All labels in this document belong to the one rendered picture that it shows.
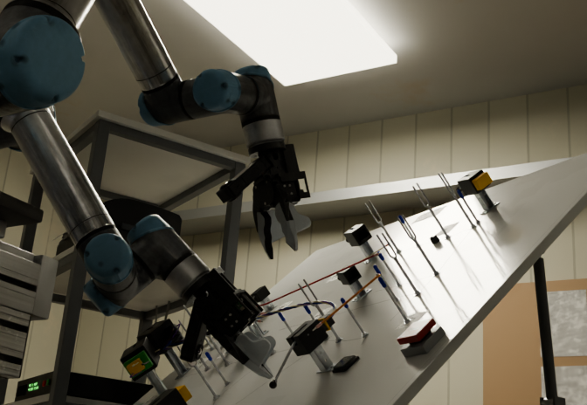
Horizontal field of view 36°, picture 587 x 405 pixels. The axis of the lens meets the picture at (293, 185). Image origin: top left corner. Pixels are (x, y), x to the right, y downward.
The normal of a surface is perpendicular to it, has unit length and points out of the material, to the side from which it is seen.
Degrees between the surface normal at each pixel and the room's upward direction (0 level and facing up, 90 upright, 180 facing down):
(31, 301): 90
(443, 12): 180
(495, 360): 90
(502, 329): 90
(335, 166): 90
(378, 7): 180
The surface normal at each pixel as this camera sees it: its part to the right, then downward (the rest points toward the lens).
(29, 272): 0.86, -0.12
